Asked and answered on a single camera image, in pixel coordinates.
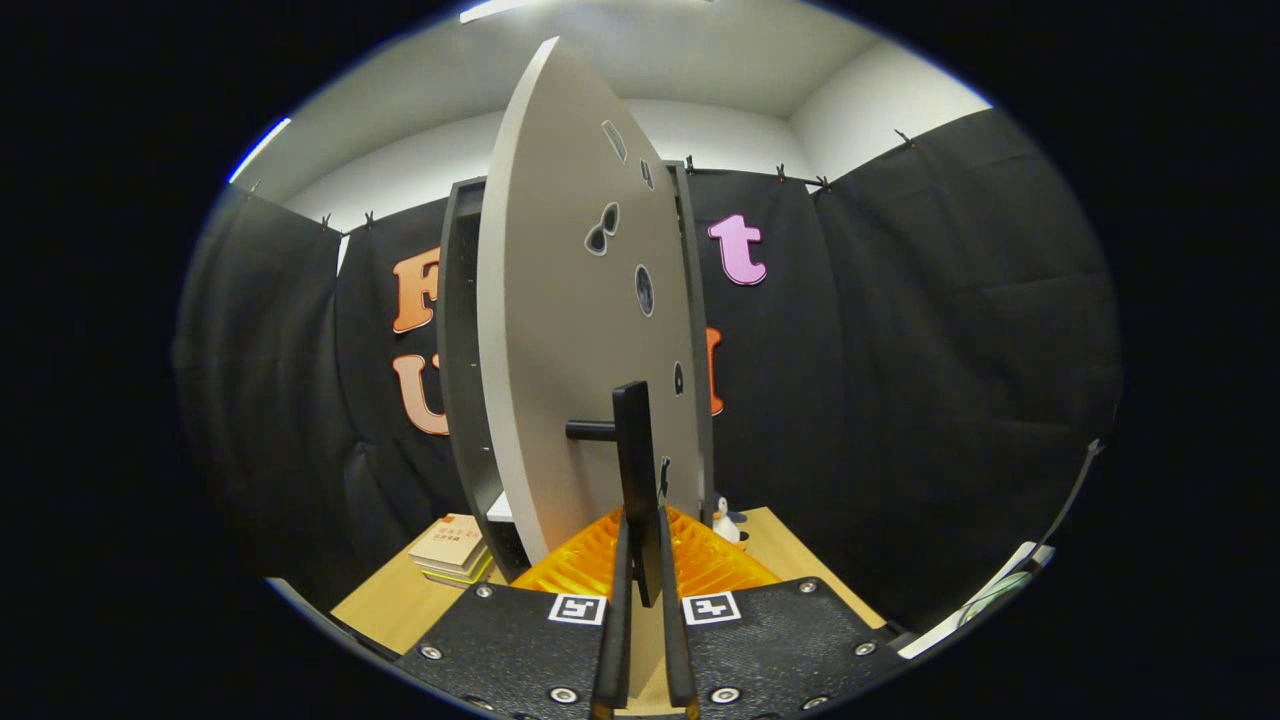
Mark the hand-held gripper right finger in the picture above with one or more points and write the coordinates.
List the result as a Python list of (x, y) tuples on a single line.
[(675, 650)]

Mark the wide ceiling light panel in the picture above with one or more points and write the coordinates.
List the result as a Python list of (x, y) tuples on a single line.
[(495, 10)]

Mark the white board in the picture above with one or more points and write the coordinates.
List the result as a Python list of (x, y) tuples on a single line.
[(1015, 562)]

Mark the narrow ceiling light strip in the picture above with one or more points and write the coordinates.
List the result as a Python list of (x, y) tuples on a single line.
[(258, 152)]

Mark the stack of books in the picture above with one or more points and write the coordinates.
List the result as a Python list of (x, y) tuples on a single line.
[(450, 545)]

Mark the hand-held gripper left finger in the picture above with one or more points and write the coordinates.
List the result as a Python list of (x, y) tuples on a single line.
[(612, 650)]

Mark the penguin plush toy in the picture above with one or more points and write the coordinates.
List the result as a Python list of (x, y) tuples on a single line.
[(725, 525)]

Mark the dark grey shoe cabinet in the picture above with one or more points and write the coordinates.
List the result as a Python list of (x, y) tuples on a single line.
[(458, 350)]

